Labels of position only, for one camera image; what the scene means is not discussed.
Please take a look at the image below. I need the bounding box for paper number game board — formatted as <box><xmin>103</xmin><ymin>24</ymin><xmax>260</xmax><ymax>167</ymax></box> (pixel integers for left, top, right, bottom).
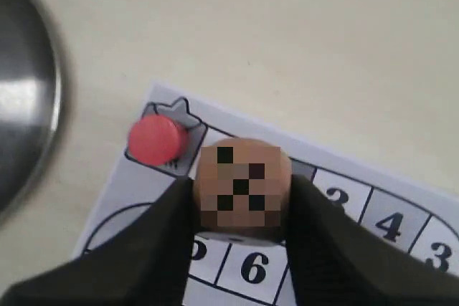
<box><xmin>73</xmin><ymin>85</ymin><xmax>458</xmax><ymax>305</ymax></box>

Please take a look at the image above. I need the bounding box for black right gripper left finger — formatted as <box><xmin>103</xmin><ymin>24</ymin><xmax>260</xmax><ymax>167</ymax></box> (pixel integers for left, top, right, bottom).
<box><xmin>1</xmin><ymin>177</ymin><xmax>196</xmax><ymax>305</ymax></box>

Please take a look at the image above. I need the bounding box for red cylinder game piece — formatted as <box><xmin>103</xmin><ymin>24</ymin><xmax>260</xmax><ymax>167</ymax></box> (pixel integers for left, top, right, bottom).
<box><xmin>128</xmin><ymin>115</ymin><xmax>189</xmax><ymax>166</ymax></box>

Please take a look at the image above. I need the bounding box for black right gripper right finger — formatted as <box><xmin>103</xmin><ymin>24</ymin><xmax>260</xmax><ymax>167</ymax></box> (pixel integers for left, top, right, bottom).
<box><xmin>286</xmin><ymin>175</ymin><xmax>458</xmax><ymax>305</ymax></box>

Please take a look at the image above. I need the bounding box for wooden die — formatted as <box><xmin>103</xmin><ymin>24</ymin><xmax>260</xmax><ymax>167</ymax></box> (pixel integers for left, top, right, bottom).
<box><xmin>193</xmin><ymin>138</ymin><xmax>293</xmax><ymax>246</ymax></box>

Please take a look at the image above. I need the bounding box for round steel plate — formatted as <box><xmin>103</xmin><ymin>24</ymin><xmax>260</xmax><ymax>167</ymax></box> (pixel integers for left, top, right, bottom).
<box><xmin>1</xmin><ymin>0</ymin><xmax>72</xmax><ymax>224</ymax></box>

